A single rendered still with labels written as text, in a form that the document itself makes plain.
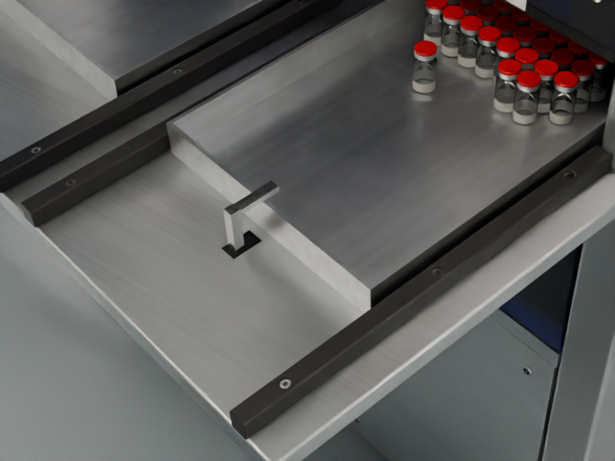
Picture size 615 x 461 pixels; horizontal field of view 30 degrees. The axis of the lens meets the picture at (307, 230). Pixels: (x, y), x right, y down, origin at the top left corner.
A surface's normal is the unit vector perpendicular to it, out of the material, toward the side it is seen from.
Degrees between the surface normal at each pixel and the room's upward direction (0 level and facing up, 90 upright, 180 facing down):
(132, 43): 0
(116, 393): 0
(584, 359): 90
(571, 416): 90
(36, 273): 0
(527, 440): 90
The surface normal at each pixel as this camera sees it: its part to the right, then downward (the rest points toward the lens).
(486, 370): -0.76, 0.50
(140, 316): -0.05, -0.68
